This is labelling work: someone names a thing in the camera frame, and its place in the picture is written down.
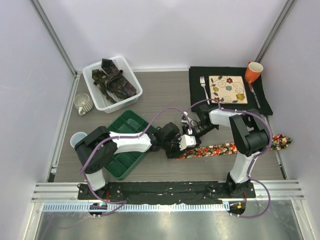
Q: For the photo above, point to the white plastic basket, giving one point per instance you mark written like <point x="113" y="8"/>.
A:
<point x="100" y="102"/>

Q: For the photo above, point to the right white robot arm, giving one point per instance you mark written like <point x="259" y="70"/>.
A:
<point x="252" y="137"/>

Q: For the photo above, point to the red floral patterned tie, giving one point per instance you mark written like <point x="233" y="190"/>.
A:
<point x="279" y="142"/>

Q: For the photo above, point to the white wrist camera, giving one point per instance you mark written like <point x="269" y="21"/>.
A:
<point x="187" y="141"/>
<point x="185" y="118"/>

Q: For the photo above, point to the silver fork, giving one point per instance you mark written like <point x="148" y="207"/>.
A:
<point x="203" y="85"/>

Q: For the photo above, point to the floral square plate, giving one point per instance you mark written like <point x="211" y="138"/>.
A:
<point x="227" y="89"/>

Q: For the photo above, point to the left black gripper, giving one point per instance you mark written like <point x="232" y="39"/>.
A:
<point x="177" y="153"/>

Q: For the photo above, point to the patterned handle knife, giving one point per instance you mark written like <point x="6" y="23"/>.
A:
<point x="255" y="96"/>

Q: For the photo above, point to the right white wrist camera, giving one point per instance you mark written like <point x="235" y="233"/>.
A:
<point x="185" y="118"/>

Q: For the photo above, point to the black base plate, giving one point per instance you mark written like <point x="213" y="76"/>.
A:
<point x="172" y="192"/>

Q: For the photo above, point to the clear plastic cup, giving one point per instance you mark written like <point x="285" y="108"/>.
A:
<point x="77" y="137"/>

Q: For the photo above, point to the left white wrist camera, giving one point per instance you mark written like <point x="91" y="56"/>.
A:
<point x="187" y="141"/>

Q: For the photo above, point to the grey ribbed cup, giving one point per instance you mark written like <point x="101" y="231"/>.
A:
<point x="83" y="103"/>

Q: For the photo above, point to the green compartment tray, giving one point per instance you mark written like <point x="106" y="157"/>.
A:
<point x="122" y="164"/>

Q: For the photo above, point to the slotted cable duct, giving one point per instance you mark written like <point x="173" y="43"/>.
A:
<point x="89" y="207"/>

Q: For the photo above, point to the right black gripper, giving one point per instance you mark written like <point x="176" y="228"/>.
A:
<point x="187" y="127"/>

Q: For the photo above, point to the aluminium frame rail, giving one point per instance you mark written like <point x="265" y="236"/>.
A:
<point x="49" y="192"/>

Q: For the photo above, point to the dark patterned tie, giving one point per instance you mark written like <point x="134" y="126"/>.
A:
<point x="109" y="79"/>

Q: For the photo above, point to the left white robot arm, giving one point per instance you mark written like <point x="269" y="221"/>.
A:
<point x="98" y="149"/>

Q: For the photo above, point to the orange mug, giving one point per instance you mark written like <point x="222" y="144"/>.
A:
<point x="253" y="71"/>

